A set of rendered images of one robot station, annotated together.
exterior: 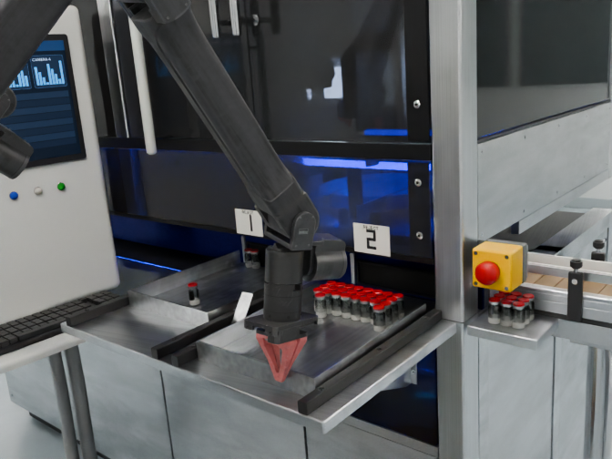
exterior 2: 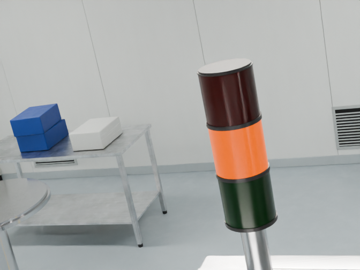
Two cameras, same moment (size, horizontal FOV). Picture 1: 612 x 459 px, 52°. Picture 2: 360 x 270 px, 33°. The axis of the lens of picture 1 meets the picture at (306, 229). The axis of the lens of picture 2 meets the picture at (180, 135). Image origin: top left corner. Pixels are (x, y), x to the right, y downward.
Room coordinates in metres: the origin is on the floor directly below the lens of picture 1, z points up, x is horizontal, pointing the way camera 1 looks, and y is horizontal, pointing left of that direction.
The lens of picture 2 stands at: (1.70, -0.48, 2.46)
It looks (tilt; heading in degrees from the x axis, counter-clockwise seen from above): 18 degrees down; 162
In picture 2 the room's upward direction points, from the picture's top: 12 degrees counter-clockwise
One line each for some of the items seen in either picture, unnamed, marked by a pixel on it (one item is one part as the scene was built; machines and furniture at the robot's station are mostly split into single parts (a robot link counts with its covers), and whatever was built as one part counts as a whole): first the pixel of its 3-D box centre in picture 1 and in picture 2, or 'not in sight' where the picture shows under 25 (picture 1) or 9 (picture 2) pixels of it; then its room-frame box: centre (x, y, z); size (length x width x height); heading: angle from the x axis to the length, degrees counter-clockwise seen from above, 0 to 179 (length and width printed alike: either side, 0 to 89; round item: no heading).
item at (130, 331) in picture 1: (260, 321); not in sight; (1.19, 0.11, 0.87); 0.70 x 0.48 x 0.02; 49
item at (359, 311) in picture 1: (351, 306); not in sight; (1.15, -0.08, 0.90); 0.18 x 0.02 x 0.05; 50
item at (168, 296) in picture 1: (226, 284); not in sight; (1.36, 0.19, 0.90); 0.34 x 0.26 x 0.04; 139
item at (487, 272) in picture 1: (488, 272); not in sight; (1.03, -0.31, 0.99); 0.04 x 0.04 x 0.04; 49
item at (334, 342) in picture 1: (316, 330); not in sight; (1.06, -0.01, 0.90); 0.34 x 0.26 x 0.04; 140
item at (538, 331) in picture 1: (515, 323); not in sight; (1.09, -0.37, 0.87); 0.14 x 0.13 x 0.02; 139
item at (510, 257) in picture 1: (499, 265); not in sight; (1.06, -0.34, 1.00); 0.08 x 0.07 x 0.07; 139
